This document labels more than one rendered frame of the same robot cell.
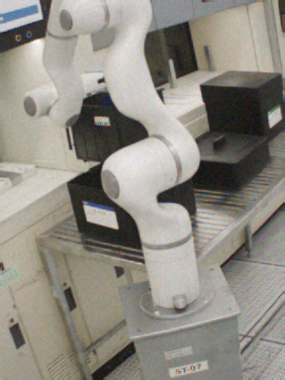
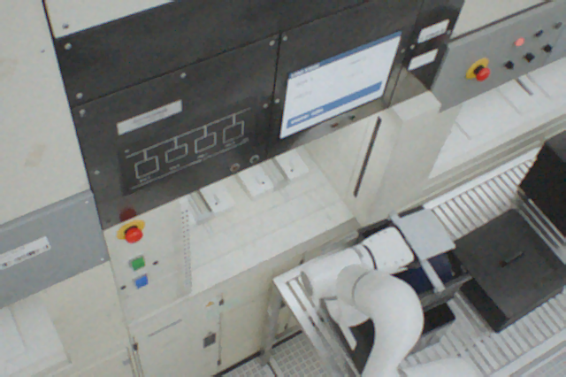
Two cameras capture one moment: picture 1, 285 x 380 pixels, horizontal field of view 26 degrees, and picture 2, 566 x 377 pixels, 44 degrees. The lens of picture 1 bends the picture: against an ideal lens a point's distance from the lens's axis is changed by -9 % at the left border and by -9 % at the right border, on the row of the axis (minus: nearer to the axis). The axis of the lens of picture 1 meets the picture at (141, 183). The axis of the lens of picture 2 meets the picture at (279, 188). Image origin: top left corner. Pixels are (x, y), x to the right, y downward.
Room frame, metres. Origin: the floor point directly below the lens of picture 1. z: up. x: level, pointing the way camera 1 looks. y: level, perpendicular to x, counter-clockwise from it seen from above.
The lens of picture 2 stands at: (0.99, 0.23, 2.70)
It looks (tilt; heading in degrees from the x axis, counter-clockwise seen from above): 56 degrees down; 11
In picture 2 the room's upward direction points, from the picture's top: 9 degrees clockwise
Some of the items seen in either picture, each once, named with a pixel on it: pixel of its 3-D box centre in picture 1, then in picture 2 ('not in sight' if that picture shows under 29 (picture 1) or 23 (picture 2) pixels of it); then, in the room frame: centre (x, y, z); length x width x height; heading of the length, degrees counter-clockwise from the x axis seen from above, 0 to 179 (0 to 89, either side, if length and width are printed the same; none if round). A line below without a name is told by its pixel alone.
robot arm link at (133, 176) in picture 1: (146, 195); not in sight; (1.37, -0.01, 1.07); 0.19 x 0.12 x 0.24; 124
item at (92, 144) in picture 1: (117, 114); (407, 264); (1.92, 0.03, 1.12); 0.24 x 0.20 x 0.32; 43
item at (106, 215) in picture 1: (132, 197); (384, 307); (1.92, 0.04, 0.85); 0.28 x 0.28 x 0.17; 43
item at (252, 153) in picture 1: (222, 154); (507, 265); (2.20, -0.30, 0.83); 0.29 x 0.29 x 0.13; 50
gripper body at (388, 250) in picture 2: (83, 83); (383, 253); (1.85, 0.11, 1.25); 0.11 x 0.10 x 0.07; 133
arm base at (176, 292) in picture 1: (172, 270); not in sight; (1.39, -0.03, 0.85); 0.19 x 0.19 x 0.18
